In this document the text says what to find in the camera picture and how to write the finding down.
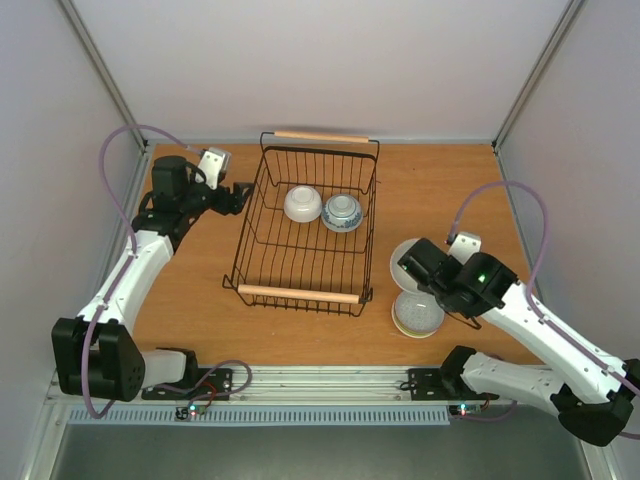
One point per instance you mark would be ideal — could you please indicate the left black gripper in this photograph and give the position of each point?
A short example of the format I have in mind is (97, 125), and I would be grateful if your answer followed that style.
(238, 200)

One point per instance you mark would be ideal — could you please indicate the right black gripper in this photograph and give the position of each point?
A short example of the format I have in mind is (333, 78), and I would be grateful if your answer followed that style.
(417, 262)

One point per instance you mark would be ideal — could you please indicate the speckled grey white bowl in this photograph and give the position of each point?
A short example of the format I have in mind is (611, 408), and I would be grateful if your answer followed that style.
(418, 312)

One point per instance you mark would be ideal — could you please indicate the plain white bowl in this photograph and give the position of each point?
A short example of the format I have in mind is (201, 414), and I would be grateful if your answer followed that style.
(303, 204)

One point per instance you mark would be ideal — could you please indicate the blue patterned white bowl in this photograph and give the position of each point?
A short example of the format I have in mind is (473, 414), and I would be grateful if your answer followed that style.
(342, 213)

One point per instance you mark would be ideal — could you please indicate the ribbed white bowl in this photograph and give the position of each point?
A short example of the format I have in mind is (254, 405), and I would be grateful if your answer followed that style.
(404, 281)

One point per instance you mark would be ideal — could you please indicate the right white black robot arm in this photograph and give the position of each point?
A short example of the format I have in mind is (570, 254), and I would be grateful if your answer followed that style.
(589, 391)

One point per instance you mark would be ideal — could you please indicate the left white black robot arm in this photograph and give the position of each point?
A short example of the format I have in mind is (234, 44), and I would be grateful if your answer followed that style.
(95, 354)

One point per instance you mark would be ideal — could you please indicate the green bowl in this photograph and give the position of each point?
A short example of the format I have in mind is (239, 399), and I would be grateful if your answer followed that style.
(408, 332)

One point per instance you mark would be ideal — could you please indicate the right circuit board with leds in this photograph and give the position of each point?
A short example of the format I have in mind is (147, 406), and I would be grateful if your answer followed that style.
(465, 409)

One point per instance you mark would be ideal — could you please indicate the circuit board with leds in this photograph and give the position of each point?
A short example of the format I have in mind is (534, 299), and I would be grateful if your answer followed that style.
(465, 409)
(190, 412)

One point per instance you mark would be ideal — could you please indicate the left circuit board with leds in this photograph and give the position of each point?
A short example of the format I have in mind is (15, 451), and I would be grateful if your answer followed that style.
(190, 412)

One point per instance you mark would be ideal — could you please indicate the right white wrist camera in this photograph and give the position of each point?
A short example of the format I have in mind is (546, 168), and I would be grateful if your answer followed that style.
(463, 245)

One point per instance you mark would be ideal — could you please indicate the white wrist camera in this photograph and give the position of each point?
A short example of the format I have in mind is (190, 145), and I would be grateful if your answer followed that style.
(212, 167)
(463, 245)

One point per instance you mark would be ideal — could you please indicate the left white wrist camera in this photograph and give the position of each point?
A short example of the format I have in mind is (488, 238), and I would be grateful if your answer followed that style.
(212, 167)

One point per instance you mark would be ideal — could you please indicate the black wire dish rack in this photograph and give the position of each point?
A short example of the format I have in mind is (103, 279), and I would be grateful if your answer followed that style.
(281, 263)

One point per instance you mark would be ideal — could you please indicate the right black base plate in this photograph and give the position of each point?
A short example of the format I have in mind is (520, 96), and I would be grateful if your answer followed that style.
(426, 384)

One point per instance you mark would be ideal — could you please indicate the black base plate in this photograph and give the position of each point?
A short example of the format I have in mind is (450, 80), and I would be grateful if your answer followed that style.
(426, 384)
(221, 379)

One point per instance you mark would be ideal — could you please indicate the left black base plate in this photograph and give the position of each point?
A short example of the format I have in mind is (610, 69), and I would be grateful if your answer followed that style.
(221, 379)

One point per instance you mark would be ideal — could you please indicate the aluminium rail front frame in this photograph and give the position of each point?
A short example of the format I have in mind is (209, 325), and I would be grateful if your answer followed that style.
(290, 385)

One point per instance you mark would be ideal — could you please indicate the grey slotted cable duct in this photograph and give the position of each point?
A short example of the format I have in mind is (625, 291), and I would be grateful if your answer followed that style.
(269, 416)

